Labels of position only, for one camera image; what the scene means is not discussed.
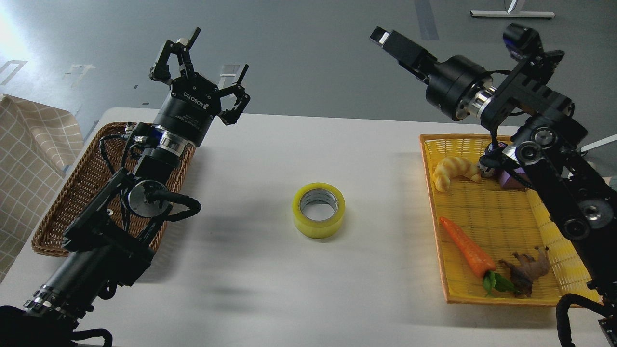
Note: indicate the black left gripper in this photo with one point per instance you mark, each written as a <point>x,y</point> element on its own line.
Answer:
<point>189,108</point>

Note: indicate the small dark jar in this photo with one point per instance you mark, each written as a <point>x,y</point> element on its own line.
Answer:
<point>488,164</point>

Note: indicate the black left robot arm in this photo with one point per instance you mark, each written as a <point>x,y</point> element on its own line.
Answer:
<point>108,242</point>

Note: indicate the purple block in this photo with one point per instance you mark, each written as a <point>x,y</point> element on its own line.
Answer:
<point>507,182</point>

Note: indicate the brown wicker basket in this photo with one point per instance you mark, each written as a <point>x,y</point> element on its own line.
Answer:
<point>84,182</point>

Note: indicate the brown toy animal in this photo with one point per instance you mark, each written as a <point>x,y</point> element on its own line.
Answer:
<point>528,270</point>

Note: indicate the beige checkered cloth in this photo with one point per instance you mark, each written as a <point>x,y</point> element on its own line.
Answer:
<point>37,143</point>

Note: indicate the toy croissant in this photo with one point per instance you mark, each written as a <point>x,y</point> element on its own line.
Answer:
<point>452,167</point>

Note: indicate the white caster leg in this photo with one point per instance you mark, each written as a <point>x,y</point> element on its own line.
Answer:
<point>599,143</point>

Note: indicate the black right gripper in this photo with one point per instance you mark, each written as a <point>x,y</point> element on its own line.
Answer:
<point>451,84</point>

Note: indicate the white stand base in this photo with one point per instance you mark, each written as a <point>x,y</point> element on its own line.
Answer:
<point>513,9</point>

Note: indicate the orange toy carrot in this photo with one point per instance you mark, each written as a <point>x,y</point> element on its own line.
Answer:
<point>480,263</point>

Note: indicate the yellow tape roll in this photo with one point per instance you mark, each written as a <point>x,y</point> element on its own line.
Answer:
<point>318,193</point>

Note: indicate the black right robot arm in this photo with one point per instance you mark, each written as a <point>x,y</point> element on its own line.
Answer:
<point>532,127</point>

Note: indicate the yellow plastic basket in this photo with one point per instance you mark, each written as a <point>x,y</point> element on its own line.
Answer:
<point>501,222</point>

